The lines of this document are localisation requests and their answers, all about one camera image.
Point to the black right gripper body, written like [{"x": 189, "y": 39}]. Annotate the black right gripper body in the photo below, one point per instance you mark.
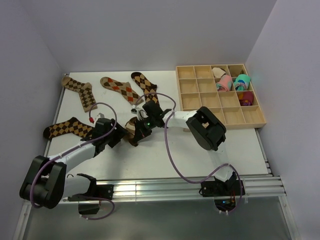
[{"x": 145, "y": 126}]

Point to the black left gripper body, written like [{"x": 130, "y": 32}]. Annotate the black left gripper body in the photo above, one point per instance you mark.
[{"x": 114, "y": 137}]

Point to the brown tan striped sock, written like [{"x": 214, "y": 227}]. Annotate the brown tan striped sock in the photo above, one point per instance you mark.
[{"x": 130, "y": 127}]

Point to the tan orange argyle sock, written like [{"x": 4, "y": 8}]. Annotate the tan orange argyle sock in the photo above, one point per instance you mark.
[{"x": 123, "y": 88}]

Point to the dark brown tan argyle sock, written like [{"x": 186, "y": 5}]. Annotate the dark brown tan argyle sock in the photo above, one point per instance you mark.
[{"x": 149, "y": 89}]

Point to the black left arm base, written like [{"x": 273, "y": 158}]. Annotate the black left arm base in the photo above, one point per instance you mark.
[{"x": 101, "y": 193}]

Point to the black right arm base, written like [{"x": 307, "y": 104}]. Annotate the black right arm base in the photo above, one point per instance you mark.
[{"x": 230, "y": 189}]

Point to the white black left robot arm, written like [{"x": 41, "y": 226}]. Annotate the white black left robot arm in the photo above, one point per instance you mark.
[{"x": 46, "y": 181}]

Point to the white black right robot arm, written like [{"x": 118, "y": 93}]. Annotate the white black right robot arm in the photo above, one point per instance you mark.
[{"x": 208, "y": 131}]

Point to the brown yellow argyle sock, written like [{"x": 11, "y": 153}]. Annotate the brown yellow argyle sock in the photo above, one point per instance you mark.
[{"x": 71, "y": 126}]

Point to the wooden compartment organizer box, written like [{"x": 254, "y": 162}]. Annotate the wooden compartment organizer box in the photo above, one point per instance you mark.
[{"x": 197, "y": 88}]

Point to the pink rolled sock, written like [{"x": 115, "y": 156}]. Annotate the pink rolled sock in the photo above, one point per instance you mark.
[{"x": 224, "y": 84}]

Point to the cream rolled sock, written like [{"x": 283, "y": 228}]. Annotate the cream rolled sock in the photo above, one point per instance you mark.
[{"x": 218, "y": 72}]

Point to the maroon rolled sock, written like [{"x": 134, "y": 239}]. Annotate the maroon rolled sock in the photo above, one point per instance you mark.
[{"x": 246, "y": 98}]

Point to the teal rolled sock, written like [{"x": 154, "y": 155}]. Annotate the teal rolled sock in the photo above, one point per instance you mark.
[{"x": 242, "y": 82}]

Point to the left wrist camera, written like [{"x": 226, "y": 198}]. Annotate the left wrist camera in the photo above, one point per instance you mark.
[{"x": 98, "y": 116}]

